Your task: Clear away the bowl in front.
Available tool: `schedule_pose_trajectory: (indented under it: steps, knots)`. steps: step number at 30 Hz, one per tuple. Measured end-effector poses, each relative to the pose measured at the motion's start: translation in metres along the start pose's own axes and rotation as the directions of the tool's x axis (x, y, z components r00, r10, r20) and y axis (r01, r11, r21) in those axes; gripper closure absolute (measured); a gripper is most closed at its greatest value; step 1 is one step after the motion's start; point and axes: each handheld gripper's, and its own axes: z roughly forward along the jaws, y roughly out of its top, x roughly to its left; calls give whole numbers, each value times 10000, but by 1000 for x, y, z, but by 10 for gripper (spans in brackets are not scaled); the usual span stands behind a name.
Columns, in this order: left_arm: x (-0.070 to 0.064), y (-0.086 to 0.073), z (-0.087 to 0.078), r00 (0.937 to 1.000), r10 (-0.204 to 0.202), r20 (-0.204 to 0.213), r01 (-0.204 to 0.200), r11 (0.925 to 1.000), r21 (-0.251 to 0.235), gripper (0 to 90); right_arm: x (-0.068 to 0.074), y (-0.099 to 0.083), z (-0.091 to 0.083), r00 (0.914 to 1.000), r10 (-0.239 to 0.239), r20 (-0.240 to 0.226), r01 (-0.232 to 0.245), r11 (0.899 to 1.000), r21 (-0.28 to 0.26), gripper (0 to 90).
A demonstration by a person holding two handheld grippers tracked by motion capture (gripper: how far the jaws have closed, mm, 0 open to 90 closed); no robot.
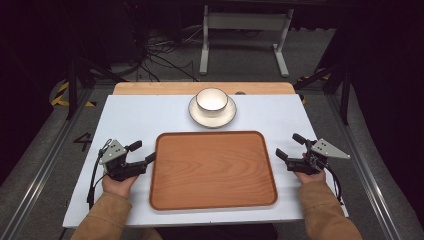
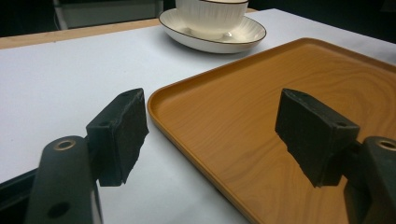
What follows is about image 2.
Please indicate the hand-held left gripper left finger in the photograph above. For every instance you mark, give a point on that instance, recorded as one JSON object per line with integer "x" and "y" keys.
{"x": 115, "y": 140}

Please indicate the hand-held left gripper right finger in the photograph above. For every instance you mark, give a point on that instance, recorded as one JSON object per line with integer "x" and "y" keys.
{"x": 314, "y": 137}

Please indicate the white saucer with dark rim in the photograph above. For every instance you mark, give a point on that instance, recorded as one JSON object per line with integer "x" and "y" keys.
{"x": 246, "y": 37}

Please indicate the white ribbed cup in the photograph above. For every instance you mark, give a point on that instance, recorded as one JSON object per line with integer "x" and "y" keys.
{"x": 211, "y": 15}

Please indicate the brown wooden tray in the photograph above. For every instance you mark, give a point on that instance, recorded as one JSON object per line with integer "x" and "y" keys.
{"x": 249, "y": 124}

